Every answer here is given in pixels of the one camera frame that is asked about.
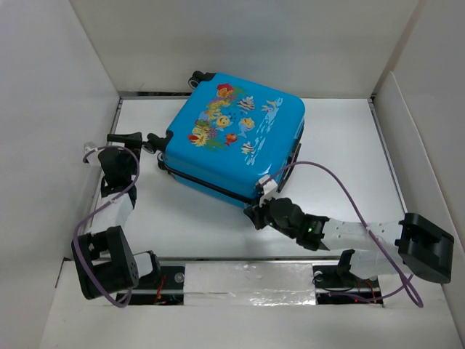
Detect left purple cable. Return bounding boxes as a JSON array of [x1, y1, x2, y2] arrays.
[[71, 145, 141, 309]]

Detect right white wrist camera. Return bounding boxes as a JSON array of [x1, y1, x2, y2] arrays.
[[256, 174, 278, 206]]

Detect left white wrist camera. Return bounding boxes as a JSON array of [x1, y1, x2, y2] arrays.
[[83, 142, 105, 167]]

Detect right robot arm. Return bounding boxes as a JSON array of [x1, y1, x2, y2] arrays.
[[244, 198, 454, 286]]

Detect blue child suitcase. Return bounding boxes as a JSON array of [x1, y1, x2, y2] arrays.
[[143, 71, 305, 208]]

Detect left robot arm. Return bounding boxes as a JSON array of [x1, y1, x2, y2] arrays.
[[71, 132, 164, 308]]

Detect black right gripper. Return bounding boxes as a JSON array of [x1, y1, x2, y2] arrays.
[[243, 192, 297, 240]]

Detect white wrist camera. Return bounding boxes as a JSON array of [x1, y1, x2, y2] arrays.
[[83, 142, 105, 167], [256, 174, 278, 206]]

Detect metal base rail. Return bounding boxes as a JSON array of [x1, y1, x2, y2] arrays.
[[129, 261, 382, 307]]

